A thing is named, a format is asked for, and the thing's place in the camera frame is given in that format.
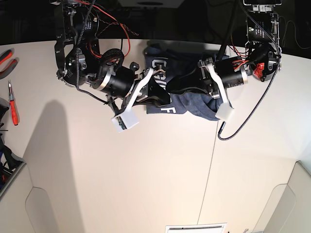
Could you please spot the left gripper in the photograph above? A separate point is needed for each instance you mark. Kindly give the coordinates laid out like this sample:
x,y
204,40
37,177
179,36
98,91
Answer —
x,y
199,81

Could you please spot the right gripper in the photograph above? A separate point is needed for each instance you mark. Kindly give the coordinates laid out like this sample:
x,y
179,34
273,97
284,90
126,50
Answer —
x,y
124,88

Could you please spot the blue t-shirt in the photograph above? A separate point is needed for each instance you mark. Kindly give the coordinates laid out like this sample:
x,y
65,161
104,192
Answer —
x,y
177,64

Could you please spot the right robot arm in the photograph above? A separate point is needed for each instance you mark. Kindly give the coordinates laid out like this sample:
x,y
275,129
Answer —
x,y
77,50

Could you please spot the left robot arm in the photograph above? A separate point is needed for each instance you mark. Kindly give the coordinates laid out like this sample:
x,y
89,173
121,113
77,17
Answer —
x,y
262,57

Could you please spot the orange grey pliers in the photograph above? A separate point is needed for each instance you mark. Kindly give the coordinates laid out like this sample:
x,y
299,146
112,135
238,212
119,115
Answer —
x,y
10,63

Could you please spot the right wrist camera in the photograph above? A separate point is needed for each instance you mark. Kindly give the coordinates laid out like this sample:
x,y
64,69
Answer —
x,y
125,121

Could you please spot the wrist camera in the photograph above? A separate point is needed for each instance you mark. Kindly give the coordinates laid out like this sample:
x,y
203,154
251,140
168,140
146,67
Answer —
x,y
224,112
125,121

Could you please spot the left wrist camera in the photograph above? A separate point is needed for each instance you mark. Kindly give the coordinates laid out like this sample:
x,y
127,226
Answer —
x,y
224,112

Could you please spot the orange handled screwdriver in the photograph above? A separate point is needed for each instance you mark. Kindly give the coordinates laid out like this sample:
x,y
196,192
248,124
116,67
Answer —
x,y
12,105

